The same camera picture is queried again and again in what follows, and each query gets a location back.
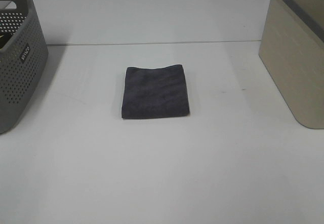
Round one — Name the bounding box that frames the dark grey towel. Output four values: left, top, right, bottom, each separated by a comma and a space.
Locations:
121, 64, 190, 120

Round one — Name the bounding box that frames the beige plastic storage bin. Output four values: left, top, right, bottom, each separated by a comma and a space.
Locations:
259, 0, 323, 129

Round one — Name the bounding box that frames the grey perforated plastic basket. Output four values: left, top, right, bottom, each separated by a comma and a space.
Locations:
1, 0, 48, 133

